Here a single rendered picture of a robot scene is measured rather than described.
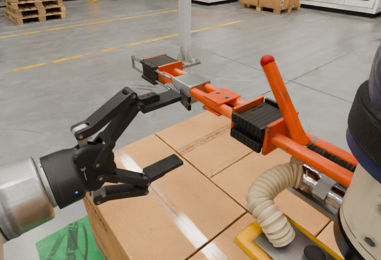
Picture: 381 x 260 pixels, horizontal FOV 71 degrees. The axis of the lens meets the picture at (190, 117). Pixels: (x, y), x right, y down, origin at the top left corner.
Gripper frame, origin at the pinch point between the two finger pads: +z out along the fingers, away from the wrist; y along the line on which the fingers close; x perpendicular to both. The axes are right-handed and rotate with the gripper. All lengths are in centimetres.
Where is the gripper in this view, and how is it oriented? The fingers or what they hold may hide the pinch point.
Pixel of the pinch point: (173, 131)
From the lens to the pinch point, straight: 46.3
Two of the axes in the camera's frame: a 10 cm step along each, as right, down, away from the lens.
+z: 7.9, -3.2, 5.2
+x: 6.1, 4.2, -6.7
